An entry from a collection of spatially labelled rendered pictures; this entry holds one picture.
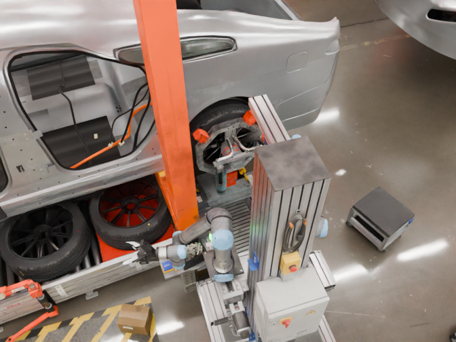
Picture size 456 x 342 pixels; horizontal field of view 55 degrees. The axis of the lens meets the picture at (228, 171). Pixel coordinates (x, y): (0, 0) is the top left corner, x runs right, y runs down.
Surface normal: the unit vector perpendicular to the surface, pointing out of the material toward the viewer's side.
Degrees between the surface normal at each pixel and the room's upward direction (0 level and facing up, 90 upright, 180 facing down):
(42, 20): 17
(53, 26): 25
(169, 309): 0
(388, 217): 0
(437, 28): 89
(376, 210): 0
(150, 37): 90
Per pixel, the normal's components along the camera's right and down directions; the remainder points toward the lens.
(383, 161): 0.00, -0.63
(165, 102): 0.39, 0.71
